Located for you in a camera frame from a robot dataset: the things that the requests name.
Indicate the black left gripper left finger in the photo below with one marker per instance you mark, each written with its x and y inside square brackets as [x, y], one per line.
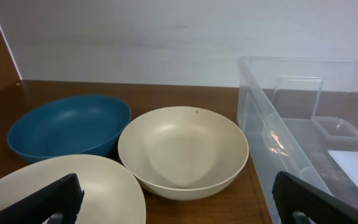
[58, 202]

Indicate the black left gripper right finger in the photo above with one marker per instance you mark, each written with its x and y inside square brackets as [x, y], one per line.
[300, 202]

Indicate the beige bowl near gripper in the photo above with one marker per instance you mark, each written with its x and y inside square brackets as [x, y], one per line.
[112, 194]

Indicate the dark blue bowl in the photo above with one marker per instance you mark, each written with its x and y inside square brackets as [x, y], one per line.
[81, 124]

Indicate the clear plastic storage bin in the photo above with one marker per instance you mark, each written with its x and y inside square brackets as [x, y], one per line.
[301, 116]

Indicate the beige bowl near bin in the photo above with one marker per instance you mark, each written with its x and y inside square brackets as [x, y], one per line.
[182, 152]

